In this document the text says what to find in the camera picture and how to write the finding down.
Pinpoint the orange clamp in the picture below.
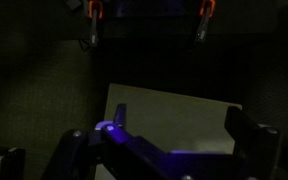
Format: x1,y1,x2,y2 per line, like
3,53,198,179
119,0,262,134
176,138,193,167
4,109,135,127
194,0,216,44
88,0,103,47

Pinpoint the left orange clamp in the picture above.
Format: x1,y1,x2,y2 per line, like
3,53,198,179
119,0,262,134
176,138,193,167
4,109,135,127
88,0,103,47

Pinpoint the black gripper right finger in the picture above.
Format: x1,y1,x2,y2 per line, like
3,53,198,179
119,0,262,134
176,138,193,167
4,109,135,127
224,106,281,162

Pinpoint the right orange clamp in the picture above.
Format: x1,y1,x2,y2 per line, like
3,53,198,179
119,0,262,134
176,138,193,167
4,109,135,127
194,0,216,44

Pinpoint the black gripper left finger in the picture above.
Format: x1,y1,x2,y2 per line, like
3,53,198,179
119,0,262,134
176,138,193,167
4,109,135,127
113,104,127,128

